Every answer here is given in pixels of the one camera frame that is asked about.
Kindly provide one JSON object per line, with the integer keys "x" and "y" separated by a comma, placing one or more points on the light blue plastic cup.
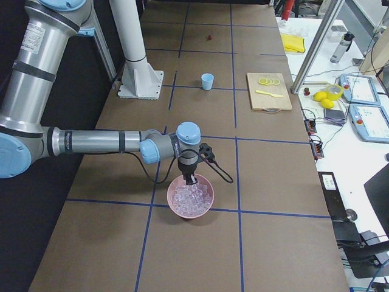
{"x": 207, "y": 80}

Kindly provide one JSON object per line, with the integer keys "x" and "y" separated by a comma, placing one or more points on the upper teach pendant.
{"x": 359, "y": 89}

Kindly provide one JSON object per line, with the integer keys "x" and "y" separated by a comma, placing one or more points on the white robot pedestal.
{"x": 139, "y": 79}

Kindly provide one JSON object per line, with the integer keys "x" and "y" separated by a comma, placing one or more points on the aluminium frame post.
{"x": 326, "y": 23}

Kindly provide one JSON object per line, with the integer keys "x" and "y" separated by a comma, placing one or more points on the bamboo cutting board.
{"x": 266, "y": 103}

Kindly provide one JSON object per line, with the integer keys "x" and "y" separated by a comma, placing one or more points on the lemon slice one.
{"x": 262, "y": 81}

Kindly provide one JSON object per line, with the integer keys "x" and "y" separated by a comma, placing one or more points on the yellow tape roll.
{"x": 334, "y": 92}

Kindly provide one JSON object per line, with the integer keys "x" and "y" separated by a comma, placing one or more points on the pink bowl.
{"x": 180, "y": 181}

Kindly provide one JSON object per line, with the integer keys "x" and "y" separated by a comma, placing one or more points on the pile of ice cubes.
{"x": 191, "y": 201}

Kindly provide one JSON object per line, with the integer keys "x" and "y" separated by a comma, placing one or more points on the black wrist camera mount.
{"x": 206, "y": 152}

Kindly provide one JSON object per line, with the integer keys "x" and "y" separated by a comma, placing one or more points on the black monitor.
{"x": 377, "y": 192}

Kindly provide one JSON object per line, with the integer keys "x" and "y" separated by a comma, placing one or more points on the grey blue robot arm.
{"x": 36, "y": 123}

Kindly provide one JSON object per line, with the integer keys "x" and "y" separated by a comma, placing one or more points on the dark notebook stack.
{"x": 337, "y": 117}

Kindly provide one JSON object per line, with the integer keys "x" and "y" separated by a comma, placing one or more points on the teach pendant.
{"x": 359, "y": 89}
{"x": 370, "y": 122}

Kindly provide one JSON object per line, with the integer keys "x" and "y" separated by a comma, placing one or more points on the lower teach pendant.
{"x": 370, "y": 122}

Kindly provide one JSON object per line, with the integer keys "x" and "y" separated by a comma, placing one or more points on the clear water bottle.
{"x": 342, "y": 48}

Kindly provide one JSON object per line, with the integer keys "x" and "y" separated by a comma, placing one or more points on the yellow plastic knife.
{"x": 269, "y": 94}

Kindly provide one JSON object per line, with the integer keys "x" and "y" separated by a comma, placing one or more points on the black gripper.
{"x": 187, "y": 166}

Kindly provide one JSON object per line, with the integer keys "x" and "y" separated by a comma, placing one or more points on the orange black connector board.
{"x": 310, "y": 126}

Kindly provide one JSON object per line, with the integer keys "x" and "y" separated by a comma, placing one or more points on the whole yellow lemon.
{"x": 321, "y": 95}

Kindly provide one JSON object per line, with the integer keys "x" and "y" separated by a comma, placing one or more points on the yellow cloth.
{"x": 292, "y": 43}

